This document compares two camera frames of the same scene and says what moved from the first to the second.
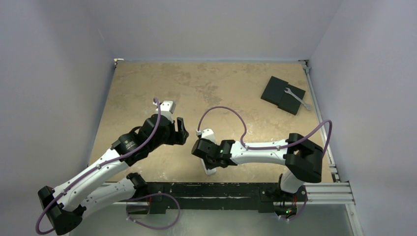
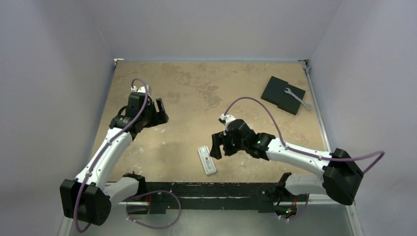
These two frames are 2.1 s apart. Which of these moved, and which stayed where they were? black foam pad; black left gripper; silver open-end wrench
Moved: black left gripper
Stayed: silver open-end wrench; black foam pad
